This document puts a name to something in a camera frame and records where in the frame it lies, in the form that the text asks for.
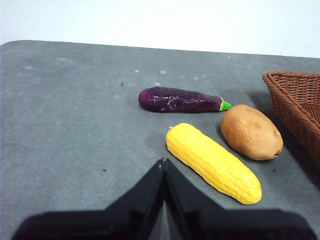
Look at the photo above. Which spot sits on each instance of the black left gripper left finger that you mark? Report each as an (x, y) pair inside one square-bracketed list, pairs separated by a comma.
[(125, 220)]

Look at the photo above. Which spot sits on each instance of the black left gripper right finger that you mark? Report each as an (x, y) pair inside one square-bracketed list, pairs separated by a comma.
[(212, 222)]

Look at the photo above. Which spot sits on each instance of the brown potato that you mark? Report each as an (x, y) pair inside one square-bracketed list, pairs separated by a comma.
[(250, 132)]

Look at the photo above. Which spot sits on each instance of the purple eggplant with green stem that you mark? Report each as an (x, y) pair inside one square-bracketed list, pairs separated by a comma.
[(175, 100)]

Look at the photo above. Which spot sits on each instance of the brown woven wicker basket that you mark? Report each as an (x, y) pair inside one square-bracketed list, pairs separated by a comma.
[(300, 105)]

